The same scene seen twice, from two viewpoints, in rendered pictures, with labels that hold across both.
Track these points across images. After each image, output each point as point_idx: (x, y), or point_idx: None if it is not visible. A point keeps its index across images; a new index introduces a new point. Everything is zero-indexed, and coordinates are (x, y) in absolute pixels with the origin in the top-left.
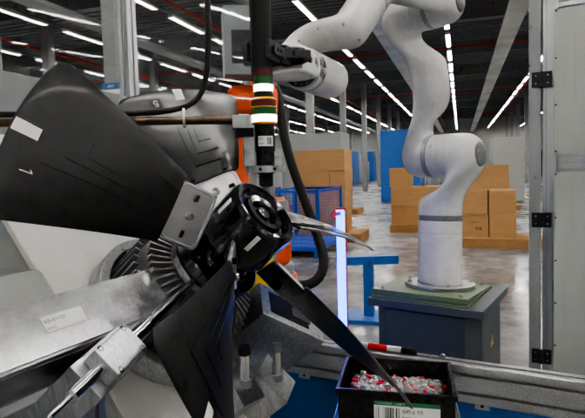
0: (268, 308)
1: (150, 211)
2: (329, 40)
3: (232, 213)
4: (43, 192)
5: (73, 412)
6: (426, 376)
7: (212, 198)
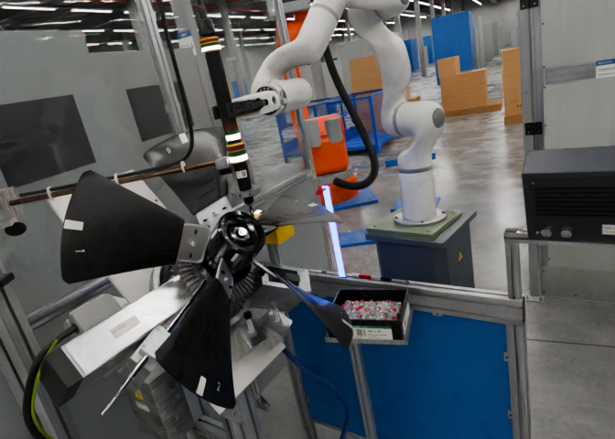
0: (266, 279)
1: (165, 249)
2: (294, 60)
3: (218, 240)
4: (93, 260)
5: (140, 377)
6: (393, 299)
7: (207, 229)
